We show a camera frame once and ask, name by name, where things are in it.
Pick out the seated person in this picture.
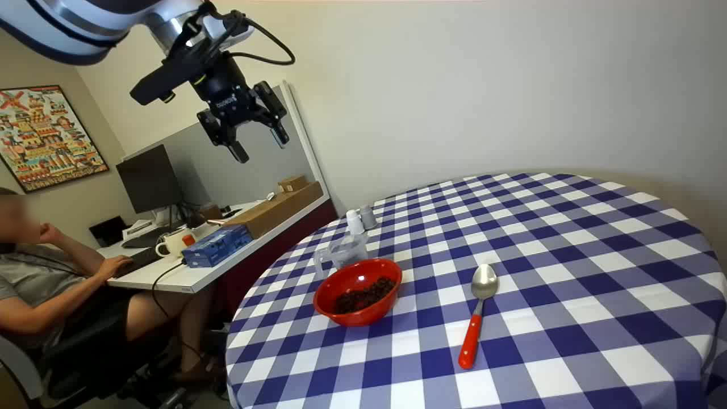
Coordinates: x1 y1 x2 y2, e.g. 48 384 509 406
0 189 215 384

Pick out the red plastic bowl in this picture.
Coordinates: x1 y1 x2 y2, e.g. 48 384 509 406
315 260 403 327

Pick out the blue white checkered tablecloth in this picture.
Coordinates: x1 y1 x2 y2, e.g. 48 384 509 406
225 173 726 409

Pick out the red handled metal spoon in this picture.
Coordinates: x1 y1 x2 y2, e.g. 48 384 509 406
459 263 500 370

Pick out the black computer monitor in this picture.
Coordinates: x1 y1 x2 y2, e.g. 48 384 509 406
116 145 183 213

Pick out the framed colourful wall picture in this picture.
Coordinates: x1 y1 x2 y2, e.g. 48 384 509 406
0 83 109 192

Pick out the white desk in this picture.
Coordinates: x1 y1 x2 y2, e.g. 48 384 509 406
96 192 333 296

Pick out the white mug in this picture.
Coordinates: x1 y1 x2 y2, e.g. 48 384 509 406
154 232 193 257

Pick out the blue box on desk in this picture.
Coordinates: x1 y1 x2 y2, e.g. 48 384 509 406
183 228 251 267

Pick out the office chair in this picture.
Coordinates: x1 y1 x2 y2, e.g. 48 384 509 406
0 304 178 409

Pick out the grey partition panel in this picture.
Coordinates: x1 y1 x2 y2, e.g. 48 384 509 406
165 82 320 210

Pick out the small white bottle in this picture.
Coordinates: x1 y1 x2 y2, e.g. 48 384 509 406
345 210 366 236

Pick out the long cardboard box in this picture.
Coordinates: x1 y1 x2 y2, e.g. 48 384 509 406
225 174 324 238

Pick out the clear glass measuring cup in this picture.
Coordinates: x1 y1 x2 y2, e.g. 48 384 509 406
315 236 369 275

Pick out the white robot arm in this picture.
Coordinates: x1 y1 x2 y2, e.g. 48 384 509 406
0 0 295 164

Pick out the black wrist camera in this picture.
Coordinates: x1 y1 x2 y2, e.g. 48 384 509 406
128 6 252 106

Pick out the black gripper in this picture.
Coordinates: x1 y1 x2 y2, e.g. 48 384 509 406
193 53 288 164

